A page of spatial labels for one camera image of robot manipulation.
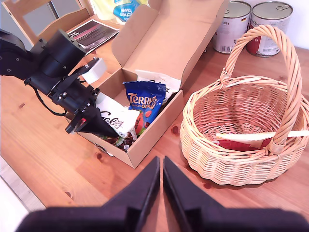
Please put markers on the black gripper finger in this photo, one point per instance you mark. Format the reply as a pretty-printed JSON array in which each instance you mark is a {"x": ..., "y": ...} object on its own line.
[
  {"x": 178, "y": 188},
  {"x": 96, "y": 123},
  {"x": 144, "y": 188}
]

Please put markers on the white Galaxy egg bag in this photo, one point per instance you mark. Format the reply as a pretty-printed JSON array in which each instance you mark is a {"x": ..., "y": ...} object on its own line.
[
  {"x": 164, "y": 82},
  {"x": 120, "y": 116}
]

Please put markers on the blue Terry's egg bag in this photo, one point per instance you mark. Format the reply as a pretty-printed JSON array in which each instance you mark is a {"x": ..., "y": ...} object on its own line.
[{"x": 144, "y": 104}]

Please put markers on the red and cream egg bag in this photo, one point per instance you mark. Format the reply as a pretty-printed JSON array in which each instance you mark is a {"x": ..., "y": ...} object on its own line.
[{"x": 239, "y": 143}]

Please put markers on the brown cardboard box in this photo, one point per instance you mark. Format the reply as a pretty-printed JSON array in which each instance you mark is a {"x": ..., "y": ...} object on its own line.
[{"x": 169, "y": 48}]

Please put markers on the black printed leaflet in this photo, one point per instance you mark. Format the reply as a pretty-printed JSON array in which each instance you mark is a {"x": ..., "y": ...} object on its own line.
[{"x": 94, "y": 33}]

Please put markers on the wooden chair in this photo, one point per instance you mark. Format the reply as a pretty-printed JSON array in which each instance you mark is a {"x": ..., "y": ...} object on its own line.
[{"x": 60, "y": 21}]

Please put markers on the kitchen towel pack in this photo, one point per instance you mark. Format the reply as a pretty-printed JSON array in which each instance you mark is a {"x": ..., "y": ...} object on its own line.
[{"x": 120, "y": 9}]

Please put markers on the white-label tin can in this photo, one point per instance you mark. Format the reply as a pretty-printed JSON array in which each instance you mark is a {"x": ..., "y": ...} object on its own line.
[{"x": 231, "y": 26}]

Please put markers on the red-label tin can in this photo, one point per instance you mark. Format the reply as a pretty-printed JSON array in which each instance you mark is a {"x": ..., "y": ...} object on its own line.
[{"x": 268, "y": 21}]

